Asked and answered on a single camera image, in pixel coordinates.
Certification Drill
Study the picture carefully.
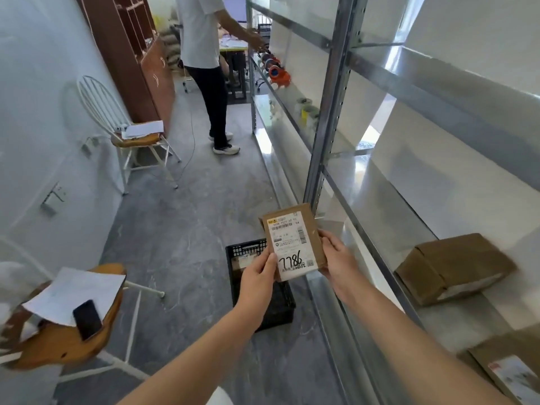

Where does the person's right hand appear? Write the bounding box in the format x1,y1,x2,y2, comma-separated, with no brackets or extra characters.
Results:
318,229,364,303

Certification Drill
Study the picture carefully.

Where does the roll of clear tape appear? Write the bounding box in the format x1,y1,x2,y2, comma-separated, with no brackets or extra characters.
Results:
300,106,320,128

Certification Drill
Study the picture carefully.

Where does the white chair with wooden seat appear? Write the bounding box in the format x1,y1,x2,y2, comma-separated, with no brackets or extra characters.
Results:
77,75,182,195
0,236,165,382

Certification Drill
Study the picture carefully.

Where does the table with papers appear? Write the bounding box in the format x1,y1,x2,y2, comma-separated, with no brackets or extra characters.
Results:
218,33,250,102

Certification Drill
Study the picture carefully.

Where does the metal shelving rack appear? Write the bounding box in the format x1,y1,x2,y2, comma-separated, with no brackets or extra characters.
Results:
246,0,540,405

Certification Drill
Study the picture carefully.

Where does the person's right forearm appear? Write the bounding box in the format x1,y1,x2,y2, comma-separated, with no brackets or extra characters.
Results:
337,282,513,405

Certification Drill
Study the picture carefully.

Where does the parcel inside crate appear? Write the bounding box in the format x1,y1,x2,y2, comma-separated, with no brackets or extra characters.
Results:
231,254,264,280

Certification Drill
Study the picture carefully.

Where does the cardboard box with white label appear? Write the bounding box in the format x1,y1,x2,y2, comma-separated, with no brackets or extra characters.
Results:
458,325,540,405

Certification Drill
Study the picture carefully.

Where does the white cable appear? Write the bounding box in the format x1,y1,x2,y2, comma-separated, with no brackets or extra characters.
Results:
139,73,197,177

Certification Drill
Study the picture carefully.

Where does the black plastic crate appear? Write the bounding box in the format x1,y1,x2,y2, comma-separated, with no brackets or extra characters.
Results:
225,239,296,333

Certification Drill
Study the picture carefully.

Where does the brown wooden cabinet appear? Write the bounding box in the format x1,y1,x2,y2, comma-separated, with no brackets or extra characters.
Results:
74,0,176,132

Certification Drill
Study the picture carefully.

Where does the person's left hand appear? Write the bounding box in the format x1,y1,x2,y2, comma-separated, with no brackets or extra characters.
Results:
237,247,278,320

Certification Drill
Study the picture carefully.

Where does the person's left forearm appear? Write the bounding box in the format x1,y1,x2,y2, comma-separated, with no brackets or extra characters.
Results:
117,300,271,405

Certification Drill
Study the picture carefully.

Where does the black smartphone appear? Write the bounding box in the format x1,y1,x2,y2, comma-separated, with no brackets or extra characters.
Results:
73,299,104,341

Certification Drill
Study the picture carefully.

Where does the brown taped cardboard parcel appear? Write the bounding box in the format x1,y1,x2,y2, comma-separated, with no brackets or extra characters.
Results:
394,233,517,307

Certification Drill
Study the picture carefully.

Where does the stack of white papers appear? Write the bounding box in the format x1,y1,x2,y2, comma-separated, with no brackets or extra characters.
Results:
121,120,165,140

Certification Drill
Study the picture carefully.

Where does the white paper sheet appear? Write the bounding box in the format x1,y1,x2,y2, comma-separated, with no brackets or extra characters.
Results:
22,267,127,327

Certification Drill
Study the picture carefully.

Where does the small labelled cardboard parcel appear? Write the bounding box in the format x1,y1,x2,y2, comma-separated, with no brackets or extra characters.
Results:
259,203,328,282

